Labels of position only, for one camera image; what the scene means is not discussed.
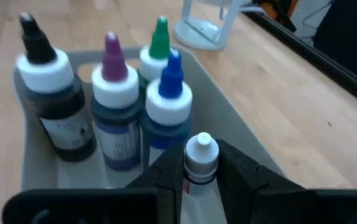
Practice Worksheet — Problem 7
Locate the large black food coloring bottle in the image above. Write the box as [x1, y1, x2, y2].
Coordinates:
[14, 12, 98, 163]

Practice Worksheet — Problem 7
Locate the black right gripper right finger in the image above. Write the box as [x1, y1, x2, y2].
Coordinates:
[215, 139, 357, 224]

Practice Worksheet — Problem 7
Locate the large purple food coloring bottle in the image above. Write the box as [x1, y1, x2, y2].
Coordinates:
[90, 30, 143, 172]

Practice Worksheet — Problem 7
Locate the small red food coloring bottle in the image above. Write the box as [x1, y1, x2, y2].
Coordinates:
[179, 131, 228, 224]

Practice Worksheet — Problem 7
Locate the grey plastic bin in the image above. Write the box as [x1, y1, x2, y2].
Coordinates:
[12, 45, 287, 191]

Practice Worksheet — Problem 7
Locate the large green food coloring bottle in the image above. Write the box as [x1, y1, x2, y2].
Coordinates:
[136, 15, 175, 96]

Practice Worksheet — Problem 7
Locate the large blue food coloring bottle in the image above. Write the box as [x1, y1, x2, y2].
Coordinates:
[140, 49, 194, 172]

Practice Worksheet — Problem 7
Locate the black metal table frame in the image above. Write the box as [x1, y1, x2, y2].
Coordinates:
[242, 9, 357, 113]

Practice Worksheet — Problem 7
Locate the silver spotlight lamp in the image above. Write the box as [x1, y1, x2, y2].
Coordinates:
[173, 0, 244, 52]

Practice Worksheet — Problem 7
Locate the black perforated computer case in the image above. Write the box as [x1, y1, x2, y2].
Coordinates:
[313, 0, 357, 90]

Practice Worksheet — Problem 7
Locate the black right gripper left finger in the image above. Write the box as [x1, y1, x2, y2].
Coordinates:
[2, 142, 186, 224]

